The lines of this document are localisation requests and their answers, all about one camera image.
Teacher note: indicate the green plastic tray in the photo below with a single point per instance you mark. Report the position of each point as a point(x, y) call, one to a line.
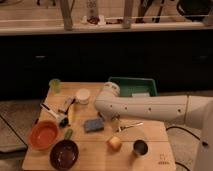
point(129, 86)

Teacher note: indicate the yellow banana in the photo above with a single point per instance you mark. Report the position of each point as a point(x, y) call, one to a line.
point(71, 114)

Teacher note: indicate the small green object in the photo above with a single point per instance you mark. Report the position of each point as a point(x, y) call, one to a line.
point(68, 134)

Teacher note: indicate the black white marker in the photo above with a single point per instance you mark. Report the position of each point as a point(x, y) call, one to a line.
point(63, 109)

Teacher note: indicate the dark purple bowl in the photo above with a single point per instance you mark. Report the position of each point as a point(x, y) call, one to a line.
point(64, 155)

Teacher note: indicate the green translucent cup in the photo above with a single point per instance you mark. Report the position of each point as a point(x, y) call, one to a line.
point(55, 85)

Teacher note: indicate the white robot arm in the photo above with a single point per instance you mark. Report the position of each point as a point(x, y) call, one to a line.
point(192, 111)

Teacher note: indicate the orange bowl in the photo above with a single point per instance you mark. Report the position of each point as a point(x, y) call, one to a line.
point(43, 135)

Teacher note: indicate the white cloth in tray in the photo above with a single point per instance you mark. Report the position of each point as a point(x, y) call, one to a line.
point(140, 95)

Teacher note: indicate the metal cup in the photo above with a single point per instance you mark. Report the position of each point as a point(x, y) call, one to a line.
point(140, 147)

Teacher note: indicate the white round container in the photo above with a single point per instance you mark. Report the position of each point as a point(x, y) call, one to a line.
point(82, 96)

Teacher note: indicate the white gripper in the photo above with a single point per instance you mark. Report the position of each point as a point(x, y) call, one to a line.
point(115, 123)

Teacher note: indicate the blue sponge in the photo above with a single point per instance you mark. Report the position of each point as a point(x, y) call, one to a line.
point(93, 125)

